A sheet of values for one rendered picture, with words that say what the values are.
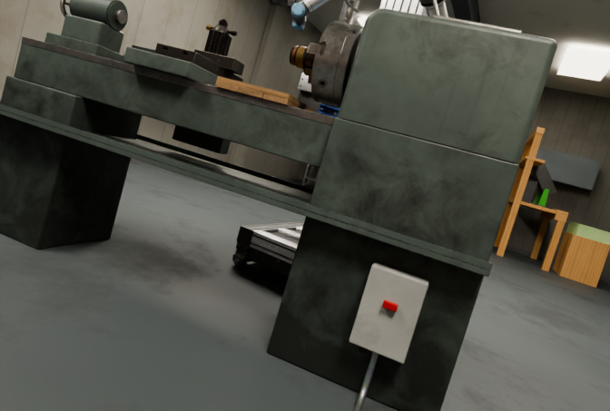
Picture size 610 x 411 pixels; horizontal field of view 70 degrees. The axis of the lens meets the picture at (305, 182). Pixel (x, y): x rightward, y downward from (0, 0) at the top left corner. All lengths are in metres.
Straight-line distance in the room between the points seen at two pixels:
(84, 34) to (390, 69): 1.41
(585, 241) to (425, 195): 6.18
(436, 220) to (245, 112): 0.78
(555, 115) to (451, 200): 7.94
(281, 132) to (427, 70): 0.54
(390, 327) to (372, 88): 0.77
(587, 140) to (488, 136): 7.87
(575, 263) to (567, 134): 2.72
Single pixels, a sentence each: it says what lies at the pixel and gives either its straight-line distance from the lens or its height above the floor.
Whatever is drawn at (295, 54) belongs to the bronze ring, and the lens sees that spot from 1.79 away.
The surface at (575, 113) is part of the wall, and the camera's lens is 9.36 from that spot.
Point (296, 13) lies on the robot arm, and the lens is 2.57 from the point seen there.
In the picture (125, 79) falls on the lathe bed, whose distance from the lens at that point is 1.98.
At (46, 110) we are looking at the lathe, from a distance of 2.19.
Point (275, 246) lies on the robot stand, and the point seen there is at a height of 0.20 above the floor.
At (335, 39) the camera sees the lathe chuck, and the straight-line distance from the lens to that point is 1.65.
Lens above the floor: 0.72
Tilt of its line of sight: 4 degrees down
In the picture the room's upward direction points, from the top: 16 degrees clockwise
